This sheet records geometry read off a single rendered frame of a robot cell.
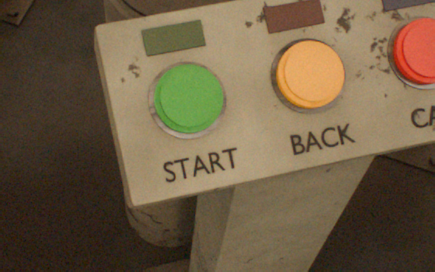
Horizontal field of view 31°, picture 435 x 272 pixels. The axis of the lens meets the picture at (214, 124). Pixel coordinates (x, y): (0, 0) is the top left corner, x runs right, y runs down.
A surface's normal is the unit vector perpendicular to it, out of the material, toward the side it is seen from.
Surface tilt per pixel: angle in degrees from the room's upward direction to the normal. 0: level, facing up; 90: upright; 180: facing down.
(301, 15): 20
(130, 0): 0
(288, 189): 90
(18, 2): 0
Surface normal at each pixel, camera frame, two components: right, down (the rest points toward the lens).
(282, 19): 0.14, -0.13
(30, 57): 0.07, -0.45
